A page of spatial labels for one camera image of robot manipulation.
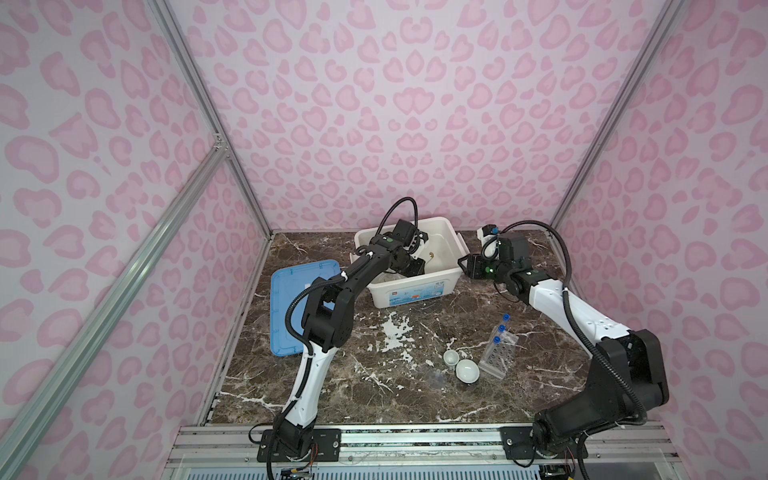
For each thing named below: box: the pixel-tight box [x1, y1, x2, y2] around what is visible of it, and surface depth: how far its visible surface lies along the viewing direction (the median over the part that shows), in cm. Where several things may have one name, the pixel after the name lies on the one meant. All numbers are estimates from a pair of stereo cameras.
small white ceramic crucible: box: [443, 350, 459, 366], surface depth 87 cm
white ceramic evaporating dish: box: [455, 359, 480, 384], surface depth 86 cm
